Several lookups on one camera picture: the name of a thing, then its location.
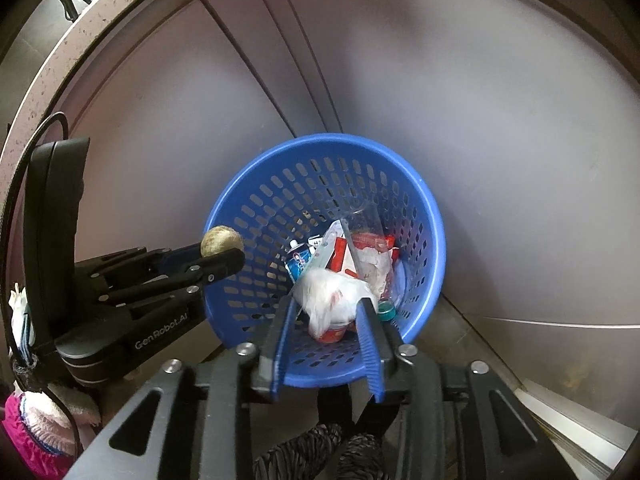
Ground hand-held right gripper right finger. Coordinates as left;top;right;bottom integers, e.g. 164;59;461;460
356;298;576;480

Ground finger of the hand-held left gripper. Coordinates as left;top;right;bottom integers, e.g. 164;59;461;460
75;244;203;286
100;249;246;311

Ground person's left hand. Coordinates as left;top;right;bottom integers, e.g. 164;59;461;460
9;282;38;361

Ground striped patterned trousers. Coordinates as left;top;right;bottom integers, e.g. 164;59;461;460
252;390;396;480

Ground blue plastic basket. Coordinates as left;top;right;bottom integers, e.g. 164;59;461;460
202;133;447;390

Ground blue white toothpaste tube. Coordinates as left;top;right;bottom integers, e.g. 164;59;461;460
284;239;321;283

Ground beige fuzzy ball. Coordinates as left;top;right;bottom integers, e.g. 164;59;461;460
200;226;245;261

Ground grey cabinet door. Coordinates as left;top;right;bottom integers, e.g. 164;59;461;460
240;0;640;431
65;0;346;361

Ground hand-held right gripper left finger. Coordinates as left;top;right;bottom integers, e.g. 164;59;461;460
62;296;299;480

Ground clear plastic bottle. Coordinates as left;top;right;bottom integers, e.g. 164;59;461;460
325;202;401;322

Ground red snack packet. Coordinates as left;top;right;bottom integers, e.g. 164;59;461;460
330;232;398;278

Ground white cup red label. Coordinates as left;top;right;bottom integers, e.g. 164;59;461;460
314;324;361;345

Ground white wrapper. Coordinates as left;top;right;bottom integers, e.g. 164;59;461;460
294;267;377;340

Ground white flat board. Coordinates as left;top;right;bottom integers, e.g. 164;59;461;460
520;377;640;480

